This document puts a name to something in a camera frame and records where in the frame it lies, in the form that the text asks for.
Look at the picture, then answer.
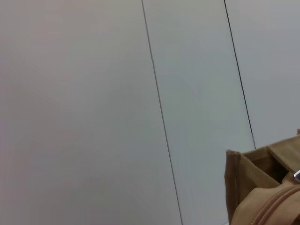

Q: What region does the khaki canvas food bag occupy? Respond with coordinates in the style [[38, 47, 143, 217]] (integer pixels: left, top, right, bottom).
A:
[[224, 128, 300, 225]]

